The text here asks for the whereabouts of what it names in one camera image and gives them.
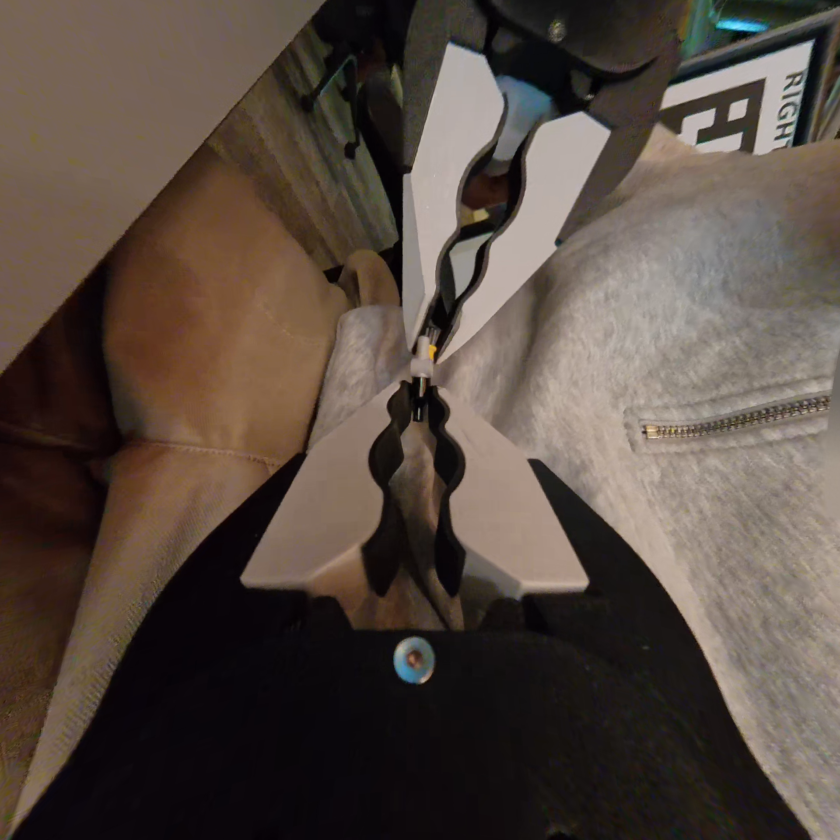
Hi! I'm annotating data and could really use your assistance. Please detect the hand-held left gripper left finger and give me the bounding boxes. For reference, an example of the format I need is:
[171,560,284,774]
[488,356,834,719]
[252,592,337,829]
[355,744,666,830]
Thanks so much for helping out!
[239,381,411,624]

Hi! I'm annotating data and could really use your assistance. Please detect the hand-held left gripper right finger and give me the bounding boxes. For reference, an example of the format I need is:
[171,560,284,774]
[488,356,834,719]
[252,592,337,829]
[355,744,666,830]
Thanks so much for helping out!
[423,384,589,631]

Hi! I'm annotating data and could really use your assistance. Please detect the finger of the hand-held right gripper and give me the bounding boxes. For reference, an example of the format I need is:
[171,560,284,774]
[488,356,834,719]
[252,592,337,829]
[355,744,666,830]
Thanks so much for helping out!
[400,42,509,358]
[433,73,613,368]

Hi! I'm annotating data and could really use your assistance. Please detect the person's right hand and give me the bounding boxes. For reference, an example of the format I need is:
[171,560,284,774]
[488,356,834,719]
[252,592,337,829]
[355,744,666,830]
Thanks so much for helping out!
[461,169,514,211]

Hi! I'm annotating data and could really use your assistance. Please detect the black office chair base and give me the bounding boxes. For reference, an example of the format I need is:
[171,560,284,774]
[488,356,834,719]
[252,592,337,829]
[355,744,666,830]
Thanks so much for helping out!
[298,0,408,158]

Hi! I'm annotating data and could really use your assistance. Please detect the framed black-and-white marker sign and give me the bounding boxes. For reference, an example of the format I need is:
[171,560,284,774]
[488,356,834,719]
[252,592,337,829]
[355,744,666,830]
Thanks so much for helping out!
[659,26,829,158]

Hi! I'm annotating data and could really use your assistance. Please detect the grey zip sweatshirt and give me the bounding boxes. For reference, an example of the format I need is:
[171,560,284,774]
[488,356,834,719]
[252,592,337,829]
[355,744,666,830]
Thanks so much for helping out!
[308,125,840,840]

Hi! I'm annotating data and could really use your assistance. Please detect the beige trousers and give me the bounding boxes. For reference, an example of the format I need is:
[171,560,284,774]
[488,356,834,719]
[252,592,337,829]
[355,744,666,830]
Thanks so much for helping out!
[0,144,403,828]

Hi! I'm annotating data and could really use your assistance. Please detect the white desk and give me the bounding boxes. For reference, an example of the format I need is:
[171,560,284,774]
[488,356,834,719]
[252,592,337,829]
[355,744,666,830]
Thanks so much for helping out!
[0,0,329,375]

